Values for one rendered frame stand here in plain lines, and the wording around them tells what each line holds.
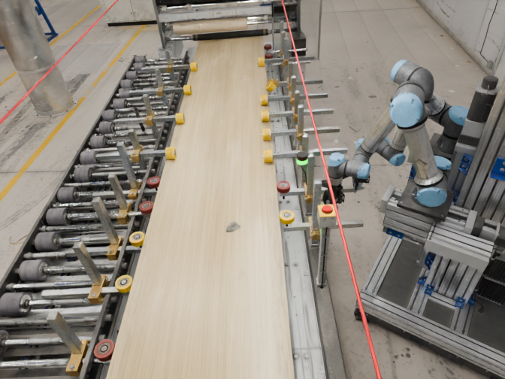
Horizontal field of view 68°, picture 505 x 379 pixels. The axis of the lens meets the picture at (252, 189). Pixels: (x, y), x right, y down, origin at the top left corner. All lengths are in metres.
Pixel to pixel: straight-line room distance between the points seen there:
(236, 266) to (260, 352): 0.43
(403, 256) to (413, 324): 0.52
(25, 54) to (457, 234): 4.90
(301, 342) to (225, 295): 0.45
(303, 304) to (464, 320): 1.04
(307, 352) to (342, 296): 0.98
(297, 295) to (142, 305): 0.79
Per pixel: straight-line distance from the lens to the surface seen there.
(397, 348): 2.70
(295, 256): 2.22
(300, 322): 1.98
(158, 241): 2.03
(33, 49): 5.46
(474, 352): 2.57
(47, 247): 2.40
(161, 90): 3.32
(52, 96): 5.65
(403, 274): 2.76
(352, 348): 2.64
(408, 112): 1.56
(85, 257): 1.86
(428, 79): 2.00
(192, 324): 1.70
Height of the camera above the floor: 2.34
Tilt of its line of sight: 41 degrees down
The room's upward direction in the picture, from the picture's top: 5 degrees counter-clockwise
